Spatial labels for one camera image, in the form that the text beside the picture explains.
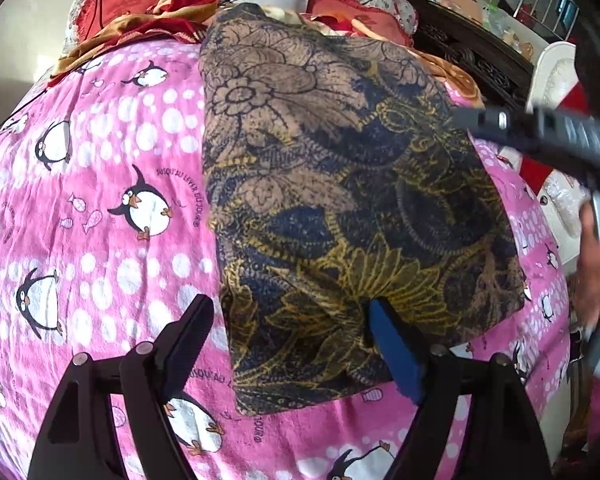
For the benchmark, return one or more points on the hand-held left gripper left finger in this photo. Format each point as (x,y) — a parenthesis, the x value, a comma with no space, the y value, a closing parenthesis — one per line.
(182,355)

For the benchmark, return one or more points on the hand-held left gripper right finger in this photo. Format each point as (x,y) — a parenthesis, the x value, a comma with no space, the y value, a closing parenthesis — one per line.
(400,355)

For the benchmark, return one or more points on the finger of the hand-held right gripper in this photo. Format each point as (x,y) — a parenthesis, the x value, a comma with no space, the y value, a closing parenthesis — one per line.
(495,125)

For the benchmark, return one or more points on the brown floral patterned garment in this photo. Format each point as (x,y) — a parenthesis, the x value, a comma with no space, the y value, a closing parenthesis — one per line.
(330,160)

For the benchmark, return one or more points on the person's right hand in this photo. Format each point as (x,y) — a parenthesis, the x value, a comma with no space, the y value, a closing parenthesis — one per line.
(590,275)

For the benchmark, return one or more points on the red white plastic bag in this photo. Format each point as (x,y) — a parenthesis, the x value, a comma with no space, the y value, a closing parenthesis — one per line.
(550,185)

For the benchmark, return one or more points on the white chair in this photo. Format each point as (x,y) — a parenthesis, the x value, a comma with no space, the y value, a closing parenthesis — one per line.
(555,70)

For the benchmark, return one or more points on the dark carved wooden headboard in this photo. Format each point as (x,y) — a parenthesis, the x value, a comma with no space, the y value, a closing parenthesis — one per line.
(470,45)

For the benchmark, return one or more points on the pink penguin blanket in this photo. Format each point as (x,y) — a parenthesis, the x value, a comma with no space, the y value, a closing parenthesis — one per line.
(105,260)

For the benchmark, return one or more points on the metal rack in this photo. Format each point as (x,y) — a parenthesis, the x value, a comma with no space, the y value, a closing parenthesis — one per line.
(545,2)

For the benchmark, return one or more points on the red yellow floral blanket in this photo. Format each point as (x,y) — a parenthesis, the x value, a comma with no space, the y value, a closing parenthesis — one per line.
(155,22)

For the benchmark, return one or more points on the red heart ruffled pillow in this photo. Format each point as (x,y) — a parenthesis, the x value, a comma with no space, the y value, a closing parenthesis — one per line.
(125,2)

